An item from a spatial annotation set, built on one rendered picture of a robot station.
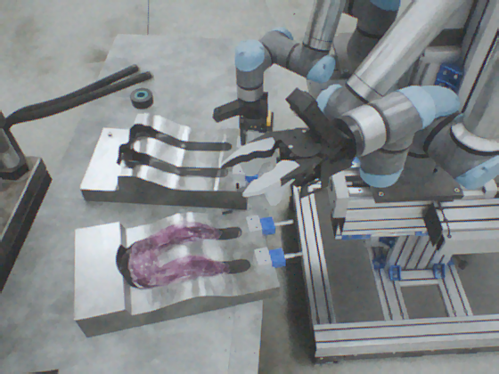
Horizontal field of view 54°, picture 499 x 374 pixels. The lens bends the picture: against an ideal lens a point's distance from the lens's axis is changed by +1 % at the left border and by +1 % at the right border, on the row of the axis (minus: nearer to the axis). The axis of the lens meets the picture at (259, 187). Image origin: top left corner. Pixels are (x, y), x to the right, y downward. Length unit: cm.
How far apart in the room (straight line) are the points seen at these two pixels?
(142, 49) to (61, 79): 138
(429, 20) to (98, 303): 94
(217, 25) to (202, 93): 188
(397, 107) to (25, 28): 346
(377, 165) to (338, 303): 118
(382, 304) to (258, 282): 83
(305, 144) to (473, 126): 44
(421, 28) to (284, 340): 152
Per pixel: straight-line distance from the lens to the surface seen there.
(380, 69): 93
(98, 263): 131
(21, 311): 144
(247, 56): 125
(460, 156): 110
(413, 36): 93
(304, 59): 128
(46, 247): 152
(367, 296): 203
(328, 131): 73
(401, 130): 81
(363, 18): 157
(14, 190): 172
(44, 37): 386
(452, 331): 203
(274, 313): 218
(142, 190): 147
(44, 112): 172
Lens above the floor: 199
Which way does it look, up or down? 51 degrees down
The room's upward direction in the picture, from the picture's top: straight up
